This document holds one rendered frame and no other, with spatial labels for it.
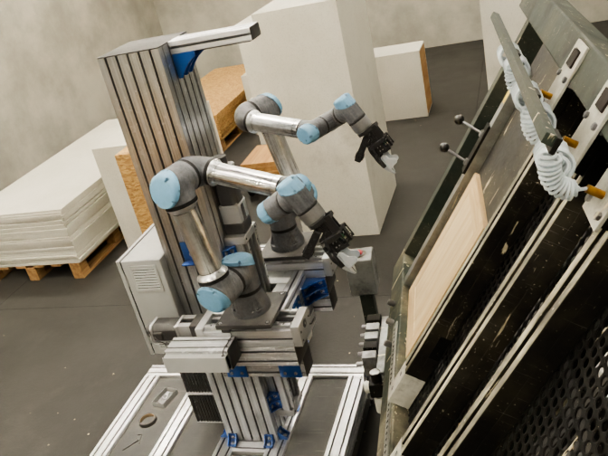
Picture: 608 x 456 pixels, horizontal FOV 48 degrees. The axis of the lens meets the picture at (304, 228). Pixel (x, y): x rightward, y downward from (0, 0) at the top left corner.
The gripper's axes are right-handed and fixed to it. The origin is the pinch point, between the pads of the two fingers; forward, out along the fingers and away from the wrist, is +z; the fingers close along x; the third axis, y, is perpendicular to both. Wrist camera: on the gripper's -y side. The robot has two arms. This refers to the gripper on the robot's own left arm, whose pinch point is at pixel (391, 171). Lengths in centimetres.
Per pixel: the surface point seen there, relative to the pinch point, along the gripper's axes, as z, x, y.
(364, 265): 30.4, 4.9, -39.1
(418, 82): 56, 470, -108
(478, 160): 12.4, -6.2, 31.8
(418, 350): 30, -81, 5
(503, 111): 2.2, -4.9, 48.9
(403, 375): 35, -82, -4
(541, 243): 3, -109, 62
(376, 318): 46, -16, -39
